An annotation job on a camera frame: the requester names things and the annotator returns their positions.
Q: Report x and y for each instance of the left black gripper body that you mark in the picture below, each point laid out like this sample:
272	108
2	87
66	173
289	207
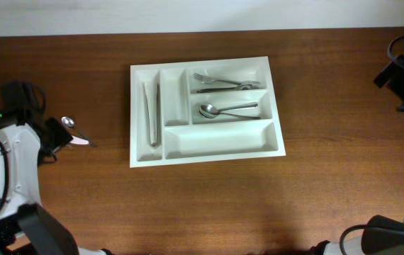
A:
58	137

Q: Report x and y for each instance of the large metal tablespoon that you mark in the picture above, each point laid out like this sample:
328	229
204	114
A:
212	109

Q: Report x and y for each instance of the metal fork crosswise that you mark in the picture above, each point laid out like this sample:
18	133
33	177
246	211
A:
209	80

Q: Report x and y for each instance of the metal fork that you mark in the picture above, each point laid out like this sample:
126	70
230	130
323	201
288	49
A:
242	87

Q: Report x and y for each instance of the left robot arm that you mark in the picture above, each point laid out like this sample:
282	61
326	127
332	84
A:
27	141

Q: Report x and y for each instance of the pink plastic butter knife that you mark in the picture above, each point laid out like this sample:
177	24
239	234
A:
78	141

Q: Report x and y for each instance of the white plastic cutlery tray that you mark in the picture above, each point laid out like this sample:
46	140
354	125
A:
185	136

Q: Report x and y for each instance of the small teaspoon smooth handle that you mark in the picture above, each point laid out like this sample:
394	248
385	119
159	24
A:
69	123

